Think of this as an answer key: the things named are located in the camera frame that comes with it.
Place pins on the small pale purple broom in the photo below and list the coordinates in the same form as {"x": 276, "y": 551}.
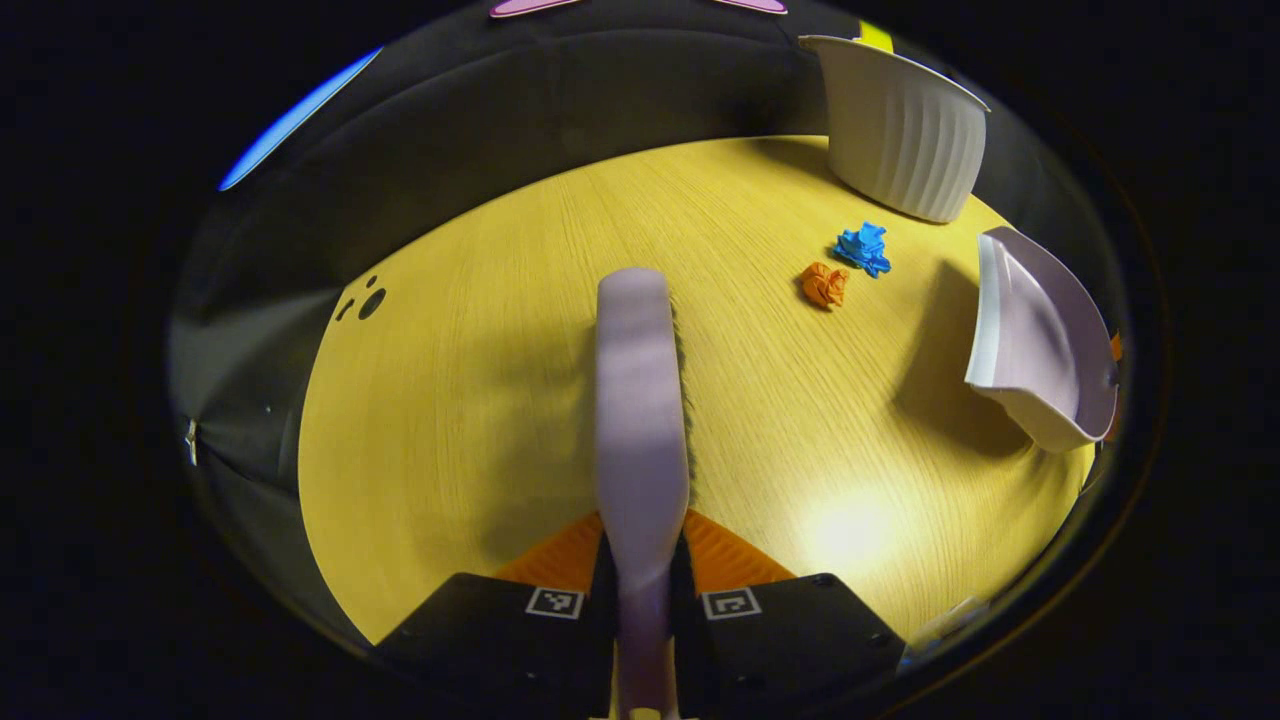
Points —
{"x": 640, "y": 420}

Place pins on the white ribbed garbage bin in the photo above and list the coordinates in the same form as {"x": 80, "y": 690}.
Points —
{"x": 900, "y": 140}

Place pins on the pale purple dustpan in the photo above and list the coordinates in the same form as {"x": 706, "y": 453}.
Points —
{"x": 1030, "y": 340}

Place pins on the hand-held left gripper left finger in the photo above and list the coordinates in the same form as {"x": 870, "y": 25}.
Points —
{"x": 500, "y": 650}

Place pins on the blue paper scrap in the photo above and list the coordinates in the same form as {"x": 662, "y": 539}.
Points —
{"x": 862, "y": 248}

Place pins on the orange paper scrap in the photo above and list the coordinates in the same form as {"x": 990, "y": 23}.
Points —
{"x": 824, "y": 285}

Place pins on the small white clip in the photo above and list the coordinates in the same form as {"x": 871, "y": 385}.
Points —
{"x": 191, "y": 442}

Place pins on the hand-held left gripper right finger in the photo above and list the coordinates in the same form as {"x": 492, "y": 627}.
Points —
{"x": 780, "y": 650}

